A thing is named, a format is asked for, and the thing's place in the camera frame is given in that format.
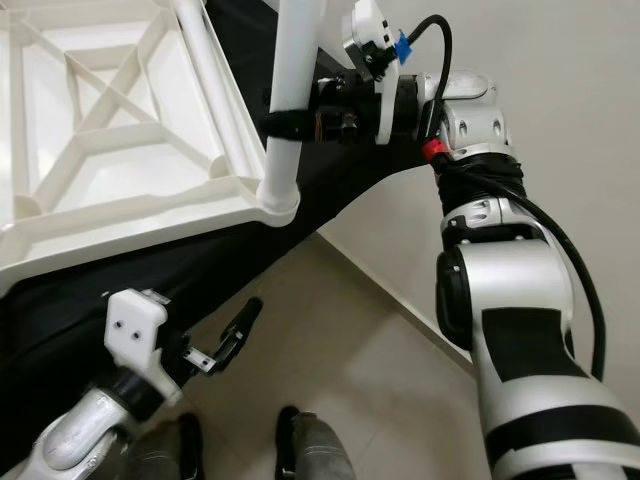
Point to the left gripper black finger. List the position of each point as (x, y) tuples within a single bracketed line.
[(240, 330)]

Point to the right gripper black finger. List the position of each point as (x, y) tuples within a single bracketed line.
[(290, 125)]

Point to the white plastic table top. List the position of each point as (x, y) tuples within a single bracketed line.
[(120, 190)]

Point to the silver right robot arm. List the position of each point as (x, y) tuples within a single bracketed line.
[(520, 300)]

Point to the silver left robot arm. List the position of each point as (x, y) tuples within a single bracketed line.
[(90, 445)]

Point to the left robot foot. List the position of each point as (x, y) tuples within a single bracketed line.
[(165, 455)]

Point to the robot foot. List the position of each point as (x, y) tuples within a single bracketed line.
[(315, 450), (165, 455)]

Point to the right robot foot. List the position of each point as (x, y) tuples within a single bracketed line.
[(315, 450)]

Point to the black tablecloth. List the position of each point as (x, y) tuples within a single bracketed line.
[(50, 340)]

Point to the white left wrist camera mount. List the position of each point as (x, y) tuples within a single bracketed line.
[(140, 335)]

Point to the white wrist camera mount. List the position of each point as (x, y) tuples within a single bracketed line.
[(140, 335), (370, 35)]

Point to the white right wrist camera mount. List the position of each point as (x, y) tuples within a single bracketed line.
[(370, 35)]

